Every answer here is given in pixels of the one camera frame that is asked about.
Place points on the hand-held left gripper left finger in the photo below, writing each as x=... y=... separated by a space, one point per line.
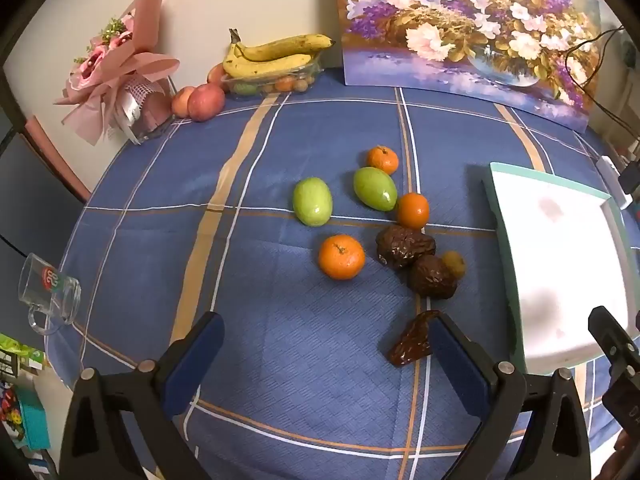
x=195 y=360

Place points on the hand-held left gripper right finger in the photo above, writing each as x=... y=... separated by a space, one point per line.
x=457 y=365

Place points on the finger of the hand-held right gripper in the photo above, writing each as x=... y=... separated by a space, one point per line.
x=607 y=332

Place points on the dark brown wrinkled date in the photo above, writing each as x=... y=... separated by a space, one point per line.
x=430 y=277
x=402 y=247
x=412 y=342

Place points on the white tray with green rim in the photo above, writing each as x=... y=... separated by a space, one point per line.
x=560 y=260

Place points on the small tan longan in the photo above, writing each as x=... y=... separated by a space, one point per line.
x=454 y=262

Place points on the orange tangerine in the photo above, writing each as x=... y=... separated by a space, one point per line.
x=341 y=257
x=413 y=210
x=382 y=159

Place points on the blue plaid tablecloth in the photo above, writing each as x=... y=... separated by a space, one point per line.
x=300 y=340

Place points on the white power strip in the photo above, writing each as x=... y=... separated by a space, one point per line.
x=612 y=175

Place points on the black power adapter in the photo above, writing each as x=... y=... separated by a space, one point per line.
x=631 y=176

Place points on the clear glass mug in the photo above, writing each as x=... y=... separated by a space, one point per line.
x=45 y=285

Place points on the teal box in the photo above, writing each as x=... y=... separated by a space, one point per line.
x=32 y=420

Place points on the green snack package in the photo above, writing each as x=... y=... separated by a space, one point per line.
x=15 y=350

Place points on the dark flat panel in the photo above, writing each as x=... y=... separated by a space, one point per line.
x=30 y=195

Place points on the red apple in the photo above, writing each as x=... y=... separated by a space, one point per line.
x=215 y=74
x=206 y=102

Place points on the peach coloured apple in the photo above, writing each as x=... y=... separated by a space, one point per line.
x=181 y=102

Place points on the clear plastic produce container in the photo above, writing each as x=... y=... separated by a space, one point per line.
x=280 y=85

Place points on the pink wrapped flower bouquet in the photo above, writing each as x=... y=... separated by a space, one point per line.
x=130 y=65

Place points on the flower painting canvas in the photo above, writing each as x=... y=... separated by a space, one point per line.
x=450 y=25

